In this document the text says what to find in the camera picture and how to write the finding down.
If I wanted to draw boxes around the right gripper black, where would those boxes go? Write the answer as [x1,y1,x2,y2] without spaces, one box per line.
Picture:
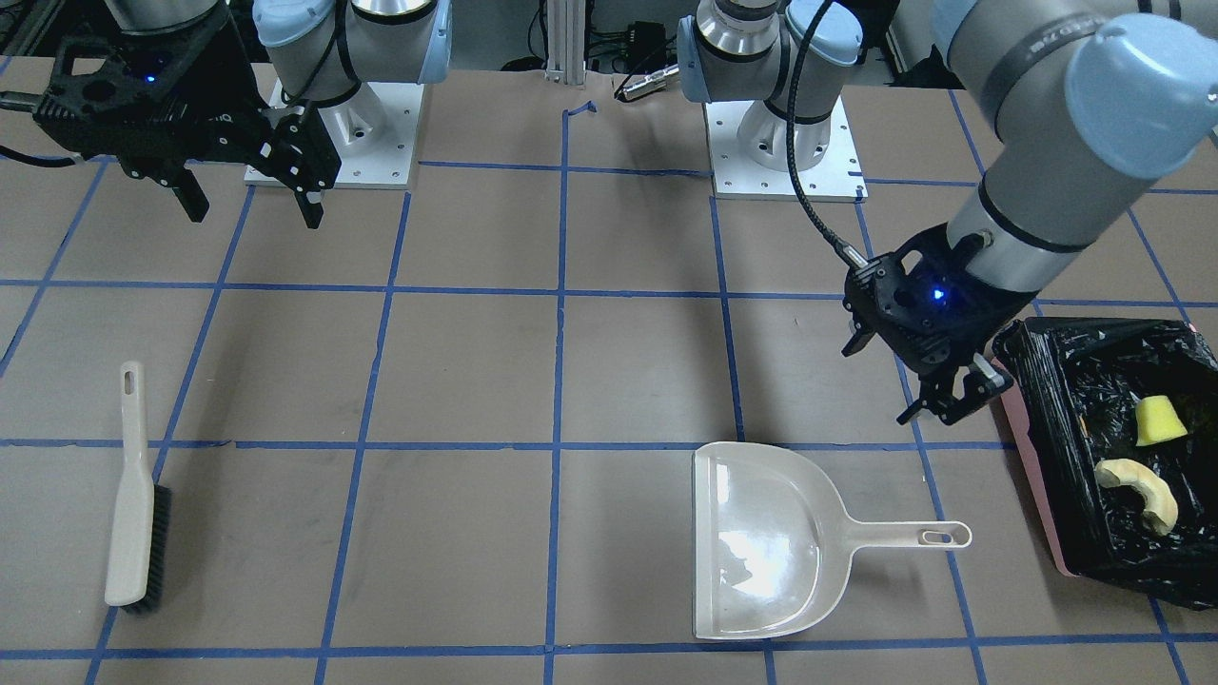
[33,20,341,229]

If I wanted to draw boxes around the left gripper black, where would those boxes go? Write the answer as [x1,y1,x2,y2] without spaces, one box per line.
[840,223,1032,425]

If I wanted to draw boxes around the yellow sponge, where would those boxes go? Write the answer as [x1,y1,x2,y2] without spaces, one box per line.
[1135,395,1190,447]

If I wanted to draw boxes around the croissant bread piece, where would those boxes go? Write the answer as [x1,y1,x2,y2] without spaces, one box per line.
[1093,460,1179,538]

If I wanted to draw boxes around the beige plastic dustpan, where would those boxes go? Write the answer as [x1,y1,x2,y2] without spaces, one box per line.
[692,441,972,641]

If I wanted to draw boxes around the beige hand brush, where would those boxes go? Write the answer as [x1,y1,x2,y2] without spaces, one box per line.
[104,361,171,616]

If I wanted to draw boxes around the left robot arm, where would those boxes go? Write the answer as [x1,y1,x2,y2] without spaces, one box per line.
[676,1,1217,425]

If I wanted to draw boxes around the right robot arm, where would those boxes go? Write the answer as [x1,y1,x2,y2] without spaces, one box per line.
[2,1,452,229]

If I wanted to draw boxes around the bin with black bag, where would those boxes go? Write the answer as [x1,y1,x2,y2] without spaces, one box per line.
[993,317,1217,609]

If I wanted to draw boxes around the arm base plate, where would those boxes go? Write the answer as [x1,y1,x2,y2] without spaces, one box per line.
[322,82,428,189]
[703,98,868,204]

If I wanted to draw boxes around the aluminium frame post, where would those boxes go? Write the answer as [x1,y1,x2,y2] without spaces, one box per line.
[544,0,588,89]

